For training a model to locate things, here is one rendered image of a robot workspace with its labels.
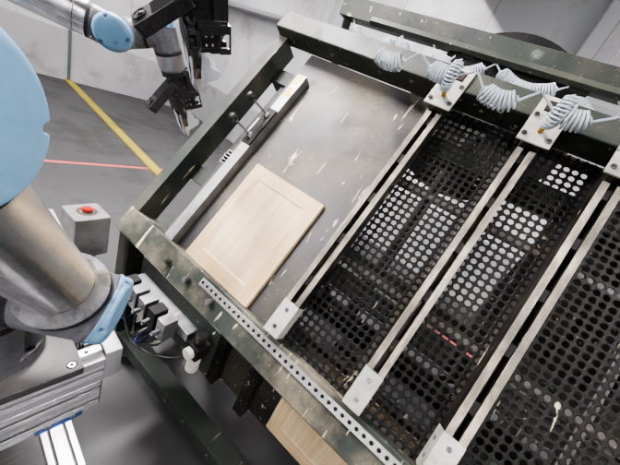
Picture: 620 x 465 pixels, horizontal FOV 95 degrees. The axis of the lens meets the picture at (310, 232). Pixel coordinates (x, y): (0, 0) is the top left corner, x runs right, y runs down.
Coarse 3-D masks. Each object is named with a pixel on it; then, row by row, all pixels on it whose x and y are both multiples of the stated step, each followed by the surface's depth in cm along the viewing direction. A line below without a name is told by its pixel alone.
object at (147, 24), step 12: (156, 0) 50; (168, 0) 49; (180, 0) 48; (192, 0) 49; (144, 12) 49; (156, 12) 48; (168, 12) 49; (180, 12) 50; (144, 24) 49; (156, 24) 50; (168, 24) 50; (144, 36) 51
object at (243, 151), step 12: (300, 84) 130; (276, 108) 129; (288, 108) 133; (276, 120) 131; (264, 132) 129; (240, 144) 128; (252, 144) 127; (240, 156) 125; (228, 168) 125; (216, 180) 124; (228, 180) 127; (204, 192) 124; (216, 192) 126; (192, 204) 123; (204, 204) 124; (180, 216) 123; (192, 216) 122; (180, 228) 121
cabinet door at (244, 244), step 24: (264, 168) 123; (240, 192) 122; (264, 192) 119; (288, 192) 116; (216, 216) 121; (240, 216) 119; (264, 216) 116; (288, 216) 113; (312, 216) 110; (216, 240) 118; (240, 240) 115; (264, 240) 112; (288, 240) 110; (216, 264) 114; (240, 264) 112; (264, 264) 109; (240, 288) 108
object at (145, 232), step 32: (128, 224) 127; (160, 224) 134; (160, 256) 117; (192, 288) 109; (224, 288) 110; (224, 320) 102; (256, 320) 100; (256, 352) 96; (288, 352) 94; (288, 384) 91; (320, 384) 88; (320, 416) 86; (352, 416) 84; (352, 448) 81
